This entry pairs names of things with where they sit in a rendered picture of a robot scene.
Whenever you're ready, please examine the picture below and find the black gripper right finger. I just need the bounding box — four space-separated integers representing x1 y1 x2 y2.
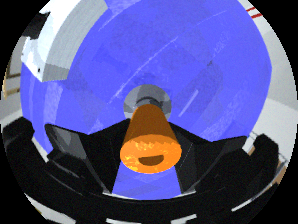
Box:
168 121 247 194

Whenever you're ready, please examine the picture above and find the orange tapered knob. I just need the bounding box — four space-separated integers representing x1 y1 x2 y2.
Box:
120 104 182 173

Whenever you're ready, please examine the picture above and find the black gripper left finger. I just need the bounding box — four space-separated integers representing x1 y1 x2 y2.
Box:
44 119 130 194

